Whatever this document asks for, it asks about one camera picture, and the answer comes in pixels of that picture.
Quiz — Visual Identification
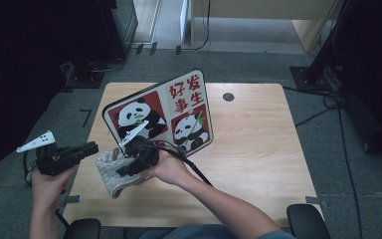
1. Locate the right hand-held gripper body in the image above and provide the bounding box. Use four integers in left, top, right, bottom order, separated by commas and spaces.
117, 119, 162, 171

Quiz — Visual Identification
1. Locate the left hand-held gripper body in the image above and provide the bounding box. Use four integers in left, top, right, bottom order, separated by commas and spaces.
16, 129, 85, 177

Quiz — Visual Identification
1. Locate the beige cloth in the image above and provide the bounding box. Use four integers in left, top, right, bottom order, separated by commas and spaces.
95, 147, 147, 199

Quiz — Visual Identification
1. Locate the panda print square board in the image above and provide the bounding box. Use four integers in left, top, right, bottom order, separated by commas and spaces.
101, 68, 215, 157

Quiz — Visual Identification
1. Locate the person's left hand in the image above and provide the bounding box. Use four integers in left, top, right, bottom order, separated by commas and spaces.
30, 164, 80, 209

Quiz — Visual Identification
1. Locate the person's right hand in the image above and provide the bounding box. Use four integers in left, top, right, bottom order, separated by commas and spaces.
138, 149, 197, 188

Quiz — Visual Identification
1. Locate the black angled tape mark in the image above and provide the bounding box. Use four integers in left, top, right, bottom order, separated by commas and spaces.
79, 109, 93, 128

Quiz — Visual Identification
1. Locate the grey tape piece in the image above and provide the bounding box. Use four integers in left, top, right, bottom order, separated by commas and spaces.
59, 194, 81, 205
305, 195, 329, 209

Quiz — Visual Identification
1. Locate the black metal stand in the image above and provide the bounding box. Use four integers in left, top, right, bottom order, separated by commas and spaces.
65, 49, 106, 90
289, 0, 356, 93

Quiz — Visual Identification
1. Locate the black chair armrest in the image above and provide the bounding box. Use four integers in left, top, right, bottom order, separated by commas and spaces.
286, 203, 331, 239
63, 217, 101, 239

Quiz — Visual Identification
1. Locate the person's blue-grey shirt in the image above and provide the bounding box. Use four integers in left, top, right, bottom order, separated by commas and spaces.
138, 224, 296, 239

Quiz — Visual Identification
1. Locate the dark curtain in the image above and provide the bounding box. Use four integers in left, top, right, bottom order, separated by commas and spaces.
0, 0, 113, 193
331, 0, 382, 163

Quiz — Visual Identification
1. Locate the black cabinet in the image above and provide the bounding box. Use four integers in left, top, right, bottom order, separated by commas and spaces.
98, 0, 139, 61

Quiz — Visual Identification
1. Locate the white panel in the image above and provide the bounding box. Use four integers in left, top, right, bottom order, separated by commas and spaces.
179, 0, 189, 34

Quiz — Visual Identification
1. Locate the light wooden desk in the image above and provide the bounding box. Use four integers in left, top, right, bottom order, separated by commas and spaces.
190, 0, 344, 54

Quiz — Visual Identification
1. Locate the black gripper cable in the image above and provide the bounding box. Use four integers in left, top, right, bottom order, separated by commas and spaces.
135, 138, 214, 187
22, 150, 71, 230

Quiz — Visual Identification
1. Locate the black floor cable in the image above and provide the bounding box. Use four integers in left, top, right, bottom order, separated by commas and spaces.
89, 58, 127, 74
293, 105, 364, 239
282, 85, 344, 111

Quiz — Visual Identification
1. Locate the black hanging cable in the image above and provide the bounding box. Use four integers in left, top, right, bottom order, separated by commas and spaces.
192, 0, 212, 52

